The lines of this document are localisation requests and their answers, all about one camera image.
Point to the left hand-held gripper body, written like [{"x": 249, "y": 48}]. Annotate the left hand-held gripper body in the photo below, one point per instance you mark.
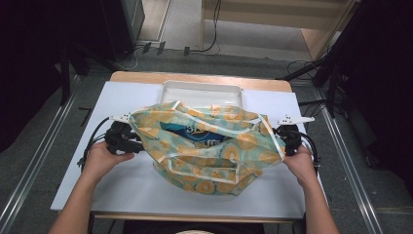
[{"x": 118, "y": 138}]

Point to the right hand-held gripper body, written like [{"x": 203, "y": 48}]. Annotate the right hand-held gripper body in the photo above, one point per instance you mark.
[{"x": 290, "y": 138}]

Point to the blue snack pouch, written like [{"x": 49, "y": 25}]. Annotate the blue snack pouch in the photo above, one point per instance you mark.
[{"x": 198, "y": 134}]

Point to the orange and teal cloth bag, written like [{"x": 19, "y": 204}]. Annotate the orange and teal cloth bag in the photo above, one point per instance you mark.
[{"x": 207, "y": 162}]

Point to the white plastic tray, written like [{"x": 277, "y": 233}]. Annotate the white plastic tray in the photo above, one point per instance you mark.
[{"x": 201, "y": 92}]

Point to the person's left hand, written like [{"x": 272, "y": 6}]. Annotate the person's left hand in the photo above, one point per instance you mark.
[{"x": 100, "y": 159}]

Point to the person's right hand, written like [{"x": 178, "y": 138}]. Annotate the person's right hand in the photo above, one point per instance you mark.
[{"x": 300, "y": 164}]

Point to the white table cover sheet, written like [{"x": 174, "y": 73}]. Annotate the white table cover sheet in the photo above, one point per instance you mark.
[{"x": 123, "y": 188}]

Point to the wooden table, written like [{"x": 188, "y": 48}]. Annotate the wooden table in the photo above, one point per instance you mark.
[{"x": 146, "y": 77}]

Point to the black metal stand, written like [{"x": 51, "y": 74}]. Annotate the black metal stand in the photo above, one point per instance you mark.
[
  {"x": 65, "y": 78},
  {"x": 324, "y": 74}
]

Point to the person's dark clothing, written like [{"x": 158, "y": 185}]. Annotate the person's dark clothing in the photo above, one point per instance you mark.
[{"x": 156, "y": 228}]

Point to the black power plug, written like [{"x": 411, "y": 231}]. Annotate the black power plug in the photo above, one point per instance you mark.
[
  {"x": 161, "y": 47},
  {"x": 186, "y": 51},
  {"x": 146, "y": 47}
]

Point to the black cabinet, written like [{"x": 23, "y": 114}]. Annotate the black cabinet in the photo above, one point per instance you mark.
[{"x": 123, "y": 26}]

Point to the pale wooden shelf unit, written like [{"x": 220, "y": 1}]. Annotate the pale wooden shelf unit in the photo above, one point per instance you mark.
[{"x": 269, "y": 16}]

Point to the metal floor rail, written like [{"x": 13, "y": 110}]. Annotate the metal floor rail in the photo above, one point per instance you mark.
[
  {"x": 39, "y": 149},
  {"x": 350, "y": 165}
]

